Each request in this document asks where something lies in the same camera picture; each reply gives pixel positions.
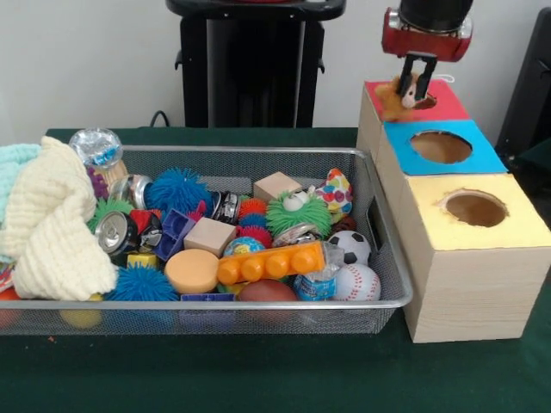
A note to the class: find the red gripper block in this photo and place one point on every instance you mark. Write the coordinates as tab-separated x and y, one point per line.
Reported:
430	45

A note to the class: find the brown plush toy animal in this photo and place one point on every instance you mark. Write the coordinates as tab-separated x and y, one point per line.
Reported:
392	104

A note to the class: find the cream yellow cloth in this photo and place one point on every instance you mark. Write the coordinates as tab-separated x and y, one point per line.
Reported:
51	241

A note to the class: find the mint green cloth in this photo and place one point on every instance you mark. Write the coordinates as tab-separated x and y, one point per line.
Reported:
13	168

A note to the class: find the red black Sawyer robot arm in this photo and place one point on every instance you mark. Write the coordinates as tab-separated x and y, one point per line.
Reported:
435	13

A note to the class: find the clear mesh bin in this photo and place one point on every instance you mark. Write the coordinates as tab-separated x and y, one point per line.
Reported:
379	223

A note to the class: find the wooden box with three holes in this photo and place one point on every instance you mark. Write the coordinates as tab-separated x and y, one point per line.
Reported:
473	292

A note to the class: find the dark green table cloth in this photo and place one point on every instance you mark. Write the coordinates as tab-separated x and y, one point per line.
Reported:
258	374
538	172

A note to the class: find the green spiky toy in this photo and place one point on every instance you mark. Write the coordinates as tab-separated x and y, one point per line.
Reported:
297	215

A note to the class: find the black white soccer ball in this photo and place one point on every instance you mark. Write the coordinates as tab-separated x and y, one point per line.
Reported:
349	247

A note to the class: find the white baseball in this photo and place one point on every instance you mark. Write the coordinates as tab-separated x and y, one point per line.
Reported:
357	281

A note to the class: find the orange studded toy block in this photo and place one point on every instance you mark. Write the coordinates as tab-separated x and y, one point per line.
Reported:
271	264

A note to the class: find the plain wooden cube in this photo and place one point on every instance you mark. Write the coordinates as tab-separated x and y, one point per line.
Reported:
211	234

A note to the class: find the blue spiky ball with eyes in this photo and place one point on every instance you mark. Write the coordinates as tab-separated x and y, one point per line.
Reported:
178	189

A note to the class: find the round orange toy disc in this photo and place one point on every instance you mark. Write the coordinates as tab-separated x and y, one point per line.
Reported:
191	271

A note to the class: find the plain blue spiky ball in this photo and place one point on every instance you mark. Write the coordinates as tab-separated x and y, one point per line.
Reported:
142	284

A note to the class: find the black frame stand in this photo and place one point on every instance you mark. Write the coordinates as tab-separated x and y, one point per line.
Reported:
534	86

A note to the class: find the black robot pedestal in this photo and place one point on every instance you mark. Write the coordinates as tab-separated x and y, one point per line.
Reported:
258	64

